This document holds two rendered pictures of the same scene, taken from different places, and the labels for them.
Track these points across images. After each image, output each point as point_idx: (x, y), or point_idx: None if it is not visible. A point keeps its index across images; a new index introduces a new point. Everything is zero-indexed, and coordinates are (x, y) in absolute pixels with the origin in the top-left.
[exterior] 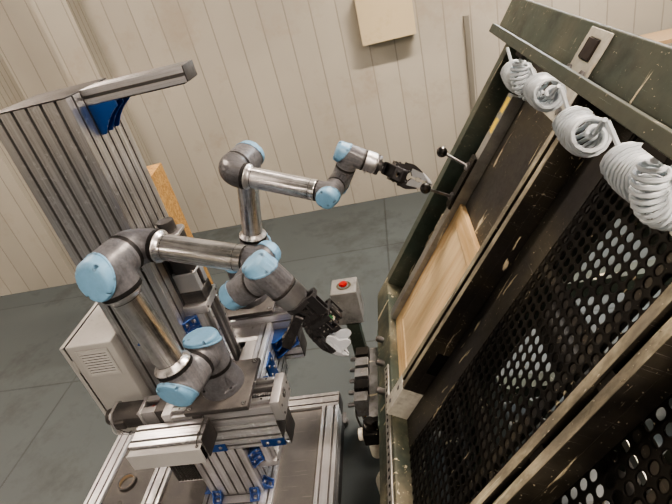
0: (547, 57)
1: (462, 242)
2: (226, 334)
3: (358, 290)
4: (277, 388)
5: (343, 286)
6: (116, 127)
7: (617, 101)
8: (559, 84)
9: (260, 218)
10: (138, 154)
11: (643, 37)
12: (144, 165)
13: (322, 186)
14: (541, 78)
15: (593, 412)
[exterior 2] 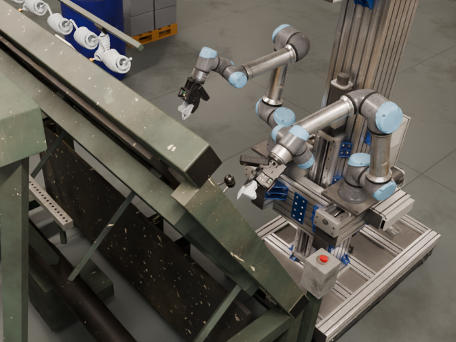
0: (73, 3)
1: None
2: (324, 168)
3: (315, 274)
4: (254, 167)
5: (319, 256)
6: (374, 11)
7: None
8: (72, 20)
9: (372, 163)
10: (378, 39)
11: (39, 24)
12: (377, 48)
13: (286, 127)
14: (85, 30)
15: None
